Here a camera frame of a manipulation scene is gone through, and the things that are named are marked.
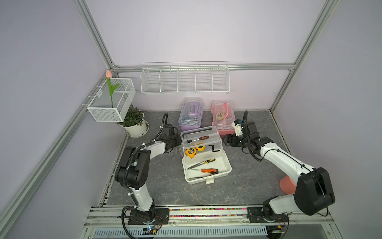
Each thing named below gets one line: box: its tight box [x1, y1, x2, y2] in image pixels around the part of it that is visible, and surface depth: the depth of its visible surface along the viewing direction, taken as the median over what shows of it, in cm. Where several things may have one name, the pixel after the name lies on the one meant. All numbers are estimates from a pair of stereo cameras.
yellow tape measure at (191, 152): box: [185, 147, 197, 159], surface depth 88 cm
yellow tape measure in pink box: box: [216, 112, 224, 120], surface depth 110 cm
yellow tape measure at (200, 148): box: [195, 145, 206, 152], surface depth 91 cm
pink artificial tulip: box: [105, 69, 120, 109], surface depth 86 cm
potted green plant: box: [117, 103, 150, 138], surface depth 98 cm
